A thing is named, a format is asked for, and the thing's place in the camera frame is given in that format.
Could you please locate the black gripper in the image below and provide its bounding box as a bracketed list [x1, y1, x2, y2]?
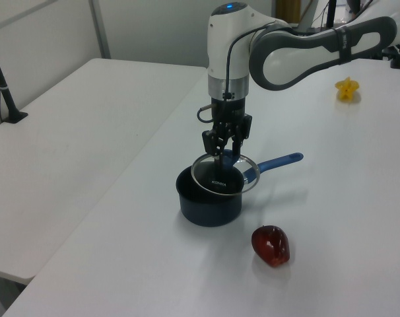
[201, 96, 253, 168]

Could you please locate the glass lid with blue knob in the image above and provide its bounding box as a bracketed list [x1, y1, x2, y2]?
[190, 149, 261, 197]

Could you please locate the dark blue saucepan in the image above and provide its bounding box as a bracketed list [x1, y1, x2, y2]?
[176, 152, 304, 229]

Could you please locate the dark red toy apple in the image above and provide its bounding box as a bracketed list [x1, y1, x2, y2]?
[251, 225, 291, 269]

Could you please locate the yellow toy starfruit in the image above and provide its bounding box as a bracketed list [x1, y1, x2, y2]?
[334, 76, 360, 102]

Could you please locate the black background stand pole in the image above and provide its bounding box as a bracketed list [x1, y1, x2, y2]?
[326, 0, 339, 29]

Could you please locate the black table clamp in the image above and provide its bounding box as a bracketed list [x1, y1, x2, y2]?
[380, 45, 400, 69]

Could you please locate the grey looped gripper cable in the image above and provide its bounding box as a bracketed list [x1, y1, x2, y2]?
[196, 104, 218, 124]

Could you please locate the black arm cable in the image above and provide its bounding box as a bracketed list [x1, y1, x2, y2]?
[223, 20, 284, 100]

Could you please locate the grey aluminium partition post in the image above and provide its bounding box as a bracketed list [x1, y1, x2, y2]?
[88, 0, 112, 60]

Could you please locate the black camera stand pole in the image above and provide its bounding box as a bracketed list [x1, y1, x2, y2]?
[0, 32, 29, 124]

